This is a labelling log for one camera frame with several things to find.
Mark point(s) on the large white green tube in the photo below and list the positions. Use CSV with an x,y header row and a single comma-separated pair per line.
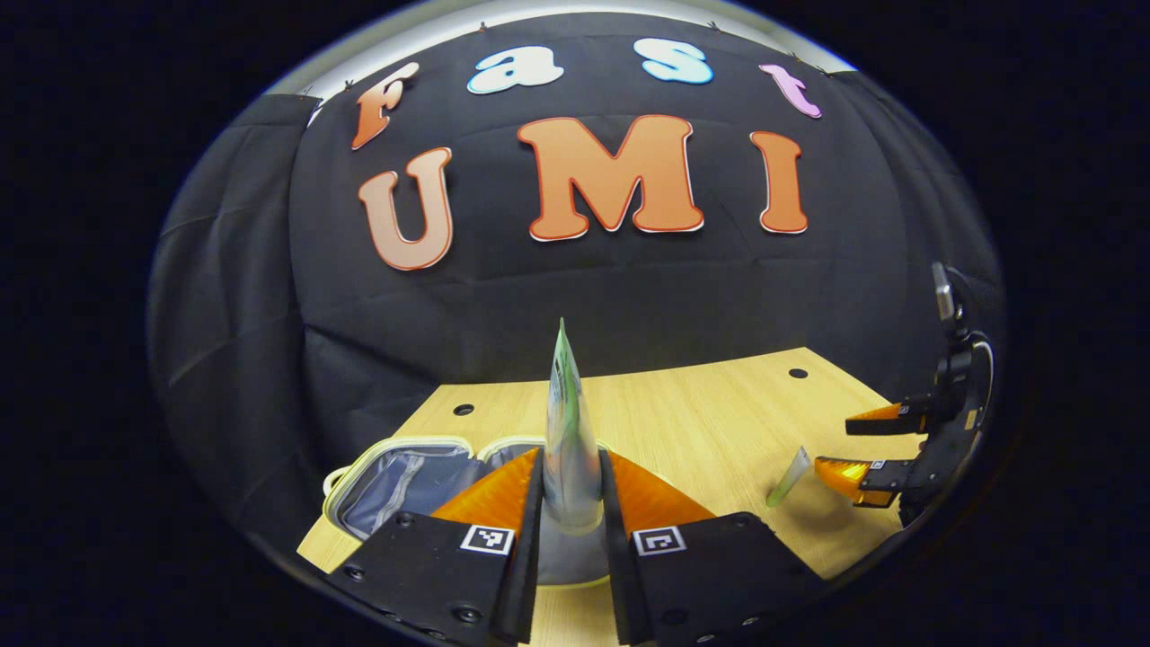
x,y
572,440

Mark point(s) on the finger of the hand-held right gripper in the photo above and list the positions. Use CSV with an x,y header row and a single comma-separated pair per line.
x,y
867,483
898,420

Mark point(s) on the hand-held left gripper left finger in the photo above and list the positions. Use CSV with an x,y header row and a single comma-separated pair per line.
x,y
521,575

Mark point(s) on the black backdrop cloth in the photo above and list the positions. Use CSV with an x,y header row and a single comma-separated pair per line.
x,y
584,296

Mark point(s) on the small green white tube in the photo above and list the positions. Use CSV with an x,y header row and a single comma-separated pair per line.
x,y
788,478

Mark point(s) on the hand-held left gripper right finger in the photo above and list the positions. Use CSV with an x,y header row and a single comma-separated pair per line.
x,y
620,575

